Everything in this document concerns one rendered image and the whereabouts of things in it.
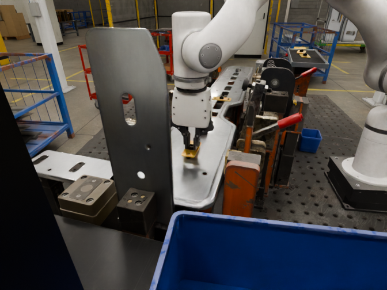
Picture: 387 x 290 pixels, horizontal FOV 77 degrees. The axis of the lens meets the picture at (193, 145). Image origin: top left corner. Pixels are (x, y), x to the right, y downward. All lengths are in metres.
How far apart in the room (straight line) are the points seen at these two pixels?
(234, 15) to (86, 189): 0.43
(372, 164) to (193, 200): 0.73
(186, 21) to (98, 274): 0.47
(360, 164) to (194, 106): 0.72
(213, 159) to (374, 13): 0.56
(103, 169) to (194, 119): 0.27
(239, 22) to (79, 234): 0.47
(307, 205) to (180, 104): 0.66
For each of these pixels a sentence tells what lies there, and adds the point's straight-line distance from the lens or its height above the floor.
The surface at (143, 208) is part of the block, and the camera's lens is 0.41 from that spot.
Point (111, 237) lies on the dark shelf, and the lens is 0.45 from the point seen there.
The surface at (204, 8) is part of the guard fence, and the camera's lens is 8.44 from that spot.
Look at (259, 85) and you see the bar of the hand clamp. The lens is 0.57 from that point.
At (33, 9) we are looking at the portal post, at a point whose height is 1.30.
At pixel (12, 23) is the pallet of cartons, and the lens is 14.17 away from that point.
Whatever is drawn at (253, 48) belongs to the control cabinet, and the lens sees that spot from 7.70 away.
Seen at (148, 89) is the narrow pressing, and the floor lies 1.26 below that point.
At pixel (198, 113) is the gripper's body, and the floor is 1.13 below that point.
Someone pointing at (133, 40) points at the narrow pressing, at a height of 1.33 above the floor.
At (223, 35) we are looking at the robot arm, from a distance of 0.49.
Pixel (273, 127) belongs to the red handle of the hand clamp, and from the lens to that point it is 0.61.
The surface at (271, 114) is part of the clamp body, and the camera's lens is 0.79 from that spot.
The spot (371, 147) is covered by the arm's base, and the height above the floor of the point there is 0.93.
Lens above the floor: 1.36
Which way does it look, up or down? 30 degrees down
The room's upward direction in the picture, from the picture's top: straight up
